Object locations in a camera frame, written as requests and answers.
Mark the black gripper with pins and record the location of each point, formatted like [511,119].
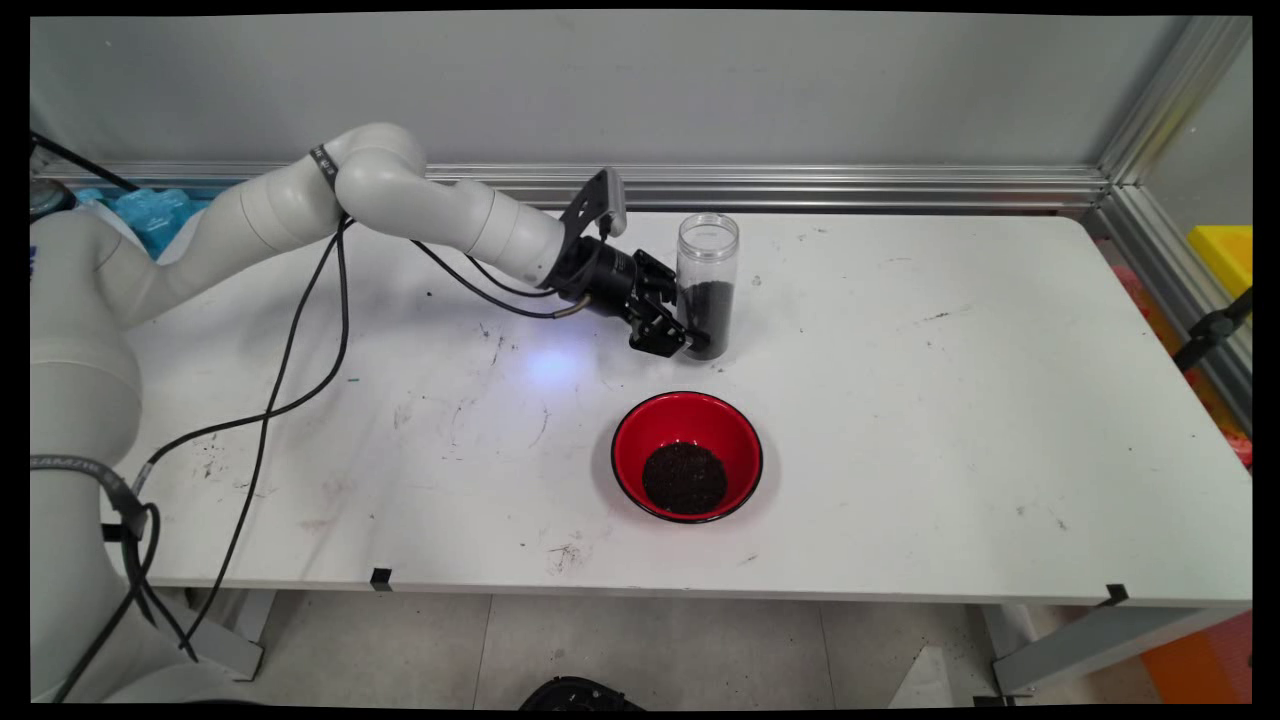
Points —
[600,275]

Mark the clear jar with black grains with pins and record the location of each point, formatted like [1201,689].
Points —
[710,310]

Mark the pile of black grains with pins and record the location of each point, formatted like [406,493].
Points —
[685,480]

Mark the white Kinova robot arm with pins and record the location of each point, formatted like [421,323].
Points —
[420,190]

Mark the red bowl black rim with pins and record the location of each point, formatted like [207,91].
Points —
[690,420]

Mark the black tape piece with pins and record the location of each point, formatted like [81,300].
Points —
[381,579]
[1116,595]

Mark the black object on floor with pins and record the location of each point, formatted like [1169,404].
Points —
[580,695]

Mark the blue plastic bag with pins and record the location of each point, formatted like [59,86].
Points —
[150,215]

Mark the white table leg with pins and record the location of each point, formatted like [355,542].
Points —
[250,625]
[1080,640]

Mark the black clamp stand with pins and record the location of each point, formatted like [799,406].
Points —
[1210,330]

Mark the yellow plastic box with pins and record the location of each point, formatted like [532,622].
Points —
[1225,255]

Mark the orange box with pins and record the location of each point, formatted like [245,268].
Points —
[1200,660]

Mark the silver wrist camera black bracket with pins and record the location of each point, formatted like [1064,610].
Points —
[615,195]

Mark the long aluminium frame rail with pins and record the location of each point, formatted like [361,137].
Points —
[900,187]

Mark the short aluminium frame rail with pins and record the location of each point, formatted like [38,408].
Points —
[1150,250]

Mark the upright aluminium frame post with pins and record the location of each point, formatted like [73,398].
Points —
[1170,100]

